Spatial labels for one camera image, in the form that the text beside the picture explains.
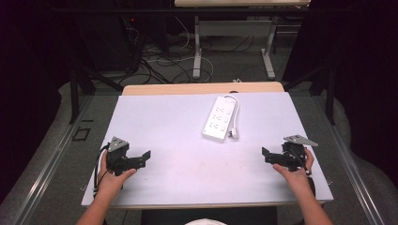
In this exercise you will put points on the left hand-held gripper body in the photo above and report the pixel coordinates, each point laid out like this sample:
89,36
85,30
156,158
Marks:
117,153

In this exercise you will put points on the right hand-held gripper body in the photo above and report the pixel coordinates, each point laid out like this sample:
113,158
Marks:
294,153

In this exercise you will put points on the person's right hand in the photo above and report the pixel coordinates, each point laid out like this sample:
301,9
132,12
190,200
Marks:
295,178

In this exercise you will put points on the person's left hand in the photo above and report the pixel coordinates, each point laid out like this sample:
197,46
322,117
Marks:
112,182

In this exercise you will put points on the white power strip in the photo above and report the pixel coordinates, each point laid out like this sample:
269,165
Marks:
217,120

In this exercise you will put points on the black metal stand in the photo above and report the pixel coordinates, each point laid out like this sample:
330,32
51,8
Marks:
75,93
329,93

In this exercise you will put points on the person's white clothing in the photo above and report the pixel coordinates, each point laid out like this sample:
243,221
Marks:
205,222

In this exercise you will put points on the black computer tower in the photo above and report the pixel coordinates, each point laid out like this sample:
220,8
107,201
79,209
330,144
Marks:
112,40

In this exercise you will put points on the white desk with metal legs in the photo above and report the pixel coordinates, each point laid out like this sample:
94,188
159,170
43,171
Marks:
233,28

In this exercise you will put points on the black horizontal bar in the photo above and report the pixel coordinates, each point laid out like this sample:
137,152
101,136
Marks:
187,10

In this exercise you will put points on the black square frame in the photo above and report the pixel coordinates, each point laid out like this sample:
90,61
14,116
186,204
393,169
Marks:
81,134

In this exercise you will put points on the aluminium floor rail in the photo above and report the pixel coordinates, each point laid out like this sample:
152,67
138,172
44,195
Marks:
350,168
47,168

